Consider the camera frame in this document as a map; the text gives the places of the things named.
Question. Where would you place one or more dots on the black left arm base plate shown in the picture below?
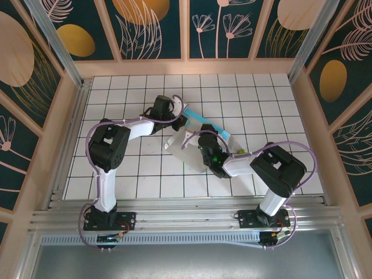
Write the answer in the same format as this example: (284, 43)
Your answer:
(128, 218)

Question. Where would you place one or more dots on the blue and white paper box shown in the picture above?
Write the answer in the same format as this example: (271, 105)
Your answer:
(186, 154)

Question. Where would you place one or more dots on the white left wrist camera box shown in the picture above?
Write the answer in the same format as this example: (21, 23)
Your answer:
(177, 101)

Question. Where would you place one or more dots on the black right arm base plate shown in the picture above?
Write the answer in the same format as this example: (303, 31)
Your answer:
(247, 218)

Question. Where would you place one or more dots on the aluminium side rail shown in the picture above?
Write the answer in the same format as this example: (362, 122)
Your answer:
(68, 139)

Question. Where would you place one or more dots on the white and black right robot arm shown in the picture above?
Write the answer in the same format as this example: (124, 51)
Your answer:
(273, 203)

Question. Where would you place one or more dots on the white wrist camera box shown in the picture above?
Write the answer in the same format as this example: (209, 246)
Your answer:
(177, 101)
(189, 133)

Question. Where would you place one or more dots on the aluminium frame post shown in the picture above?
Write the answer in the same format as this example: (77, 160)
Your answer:
(312, 43)
(57, 43)

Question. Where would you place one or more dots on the grey metal sheet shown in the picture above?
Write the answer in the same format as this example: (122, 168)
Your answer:
(186, 261)

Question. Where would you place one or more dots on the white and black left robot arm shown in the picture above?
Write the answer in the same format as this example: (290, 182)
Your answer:
(110, 189)

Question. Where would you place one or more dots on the green toy brick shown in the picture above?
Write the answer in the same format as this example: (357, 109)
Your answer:
(240, 151)

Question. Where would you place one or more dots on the aluminium front rail frame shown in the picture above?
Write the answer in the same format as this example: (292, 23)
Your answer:
(189, 218)

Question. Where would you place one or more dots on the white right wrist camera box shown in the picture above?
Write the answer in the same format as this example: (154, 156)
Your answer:
(189, 133)

